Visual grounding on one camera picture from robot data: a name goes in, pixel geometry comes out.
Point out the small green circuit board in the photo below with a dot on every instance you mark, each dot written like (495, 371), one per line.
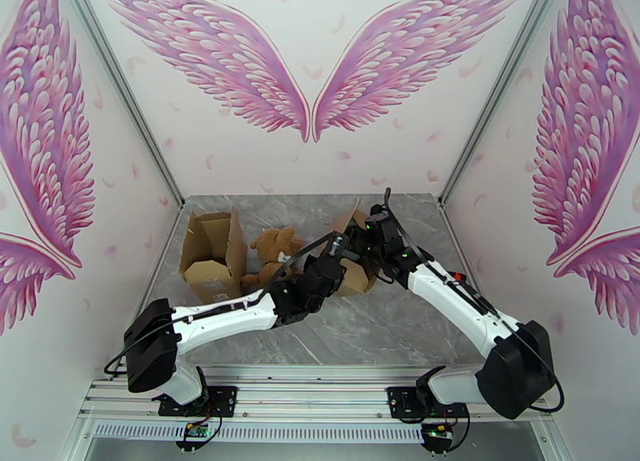
(437, 430)
(196, 429)

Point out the large brown cardboard box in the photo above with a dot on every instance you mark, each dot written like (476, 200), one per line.
(355, 279)

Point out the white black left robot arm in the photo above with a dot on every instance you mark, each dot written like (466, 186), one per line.
(225, 319)

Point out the aluminium corner post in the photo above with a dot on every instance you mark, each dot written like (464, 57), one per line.
(503, 89)
(121, 89)

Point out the brown teddy bear plush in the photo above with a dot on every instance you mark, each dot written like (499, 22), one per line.
(275, 244)

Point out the small brown cardboard box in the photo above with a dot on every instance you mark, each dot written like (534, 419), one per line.
(210, 274)

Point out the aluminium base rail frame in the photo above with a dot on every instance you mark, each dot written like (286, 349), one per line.
(310, 399)

